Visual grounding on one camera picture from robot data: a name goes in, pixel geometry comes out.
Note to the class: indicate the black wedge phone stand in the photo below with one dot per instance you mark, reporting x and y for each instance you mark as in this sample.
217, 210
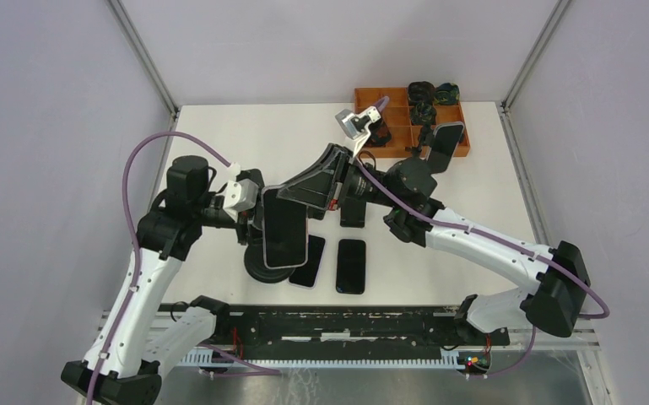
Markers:
352, 214

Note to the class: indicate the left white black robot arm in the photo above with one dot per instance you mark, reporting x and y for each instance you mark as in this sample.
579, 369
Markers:
123, 366

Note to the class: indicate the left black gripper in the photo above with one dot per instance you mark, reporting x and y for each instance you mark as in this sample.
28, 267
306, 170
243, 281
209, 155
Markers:
251, 223

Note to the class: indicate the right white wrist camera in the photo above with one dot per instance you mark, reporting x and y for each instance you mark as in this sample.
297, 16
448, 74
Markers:
356, 127

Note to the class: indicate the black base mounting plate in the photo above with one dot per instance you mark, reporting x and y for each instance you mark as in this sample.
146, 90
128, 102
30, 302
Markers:
346, 332

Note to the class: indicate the black phone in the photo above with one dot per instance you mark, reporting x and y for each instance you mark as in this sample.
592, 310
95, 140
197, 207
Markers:
351, 266

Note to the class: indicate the white cable duct rail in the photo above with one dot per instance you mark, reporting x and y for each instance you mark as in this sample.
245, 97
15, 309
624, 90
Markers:
448, 360

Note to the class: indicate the pink case phone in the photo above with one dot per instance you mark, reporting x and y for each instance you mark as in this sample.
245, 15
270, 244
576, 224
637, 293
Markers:
443, 146

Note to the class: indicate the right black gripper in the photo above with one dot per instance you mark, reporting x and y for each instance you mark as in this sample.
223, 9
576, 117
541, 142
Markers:
313, 186

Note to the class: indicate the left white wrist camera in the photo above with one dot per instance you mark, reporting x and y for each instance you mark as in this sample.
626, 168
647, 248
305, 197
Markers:
233, 197

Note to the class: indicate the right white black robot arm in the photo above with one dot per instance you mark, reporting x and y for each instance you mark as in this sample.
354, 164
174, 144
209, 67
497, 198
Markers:
551, 282

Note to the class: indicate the black round stand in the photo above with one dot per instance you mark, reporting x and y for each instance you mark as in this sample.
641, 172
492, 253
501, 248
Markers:
255, 266
423, 140

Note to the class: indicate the lavender case phone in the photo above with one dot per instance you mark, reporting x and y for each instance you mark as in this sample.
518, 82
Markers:
306, 275

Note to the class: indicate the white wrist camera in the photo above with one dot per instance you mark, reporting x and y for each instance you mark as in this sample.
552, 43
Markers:
356, 127
233, 197

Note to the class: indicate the grey case phone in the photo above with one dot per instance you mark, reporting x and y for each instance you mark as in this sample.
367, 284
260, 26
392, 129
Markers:
284, 231

